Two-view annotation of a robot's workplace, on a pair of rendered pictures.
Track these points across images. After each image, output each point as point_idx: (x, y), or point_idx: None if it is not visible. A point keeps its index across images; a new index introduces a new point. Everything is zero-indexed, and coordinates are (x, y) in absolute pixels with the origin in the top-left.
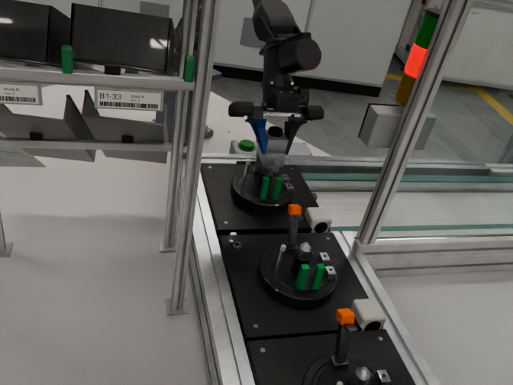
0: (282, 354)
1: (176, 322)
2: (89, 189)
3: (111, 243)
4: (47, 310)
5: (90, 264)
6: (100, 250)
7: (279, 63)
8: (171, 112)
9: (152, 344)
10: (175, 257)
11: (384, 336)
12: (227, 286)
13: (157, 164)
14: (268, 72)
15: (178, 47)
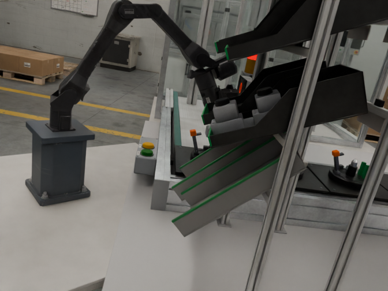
0: (332, 186)
1: (290, 231)
2: (152, 251)
3: (225, 246)
4: (301, 282)
5: (250, 259)
6: (234, 253)
7: (220, 77)
8: (75, 170)
9: (309, 242)
10: (234, 222)
11: (309, 164)
12: (294, 190)
13: (114, 211)
14: (212, 85)
15: (71, 108)
